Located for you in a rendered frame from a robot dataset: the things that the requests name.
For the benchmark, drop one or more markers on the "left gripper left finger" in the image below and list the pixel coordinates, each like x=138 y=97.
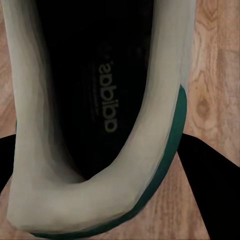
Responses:
x=7 y=153

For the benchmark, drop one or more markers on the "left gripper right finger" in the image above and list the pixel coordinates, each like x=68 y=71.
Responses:
x=215 y=183

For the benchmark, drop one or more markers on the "gym shoe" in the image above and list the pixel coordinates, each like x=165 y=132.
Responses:
x=100 y=90

